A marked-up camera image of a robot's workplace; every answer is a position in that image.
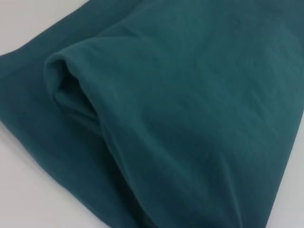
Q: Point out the teal blue shirt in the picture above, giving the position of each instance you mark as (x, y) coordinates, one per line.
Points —
(166, 107)

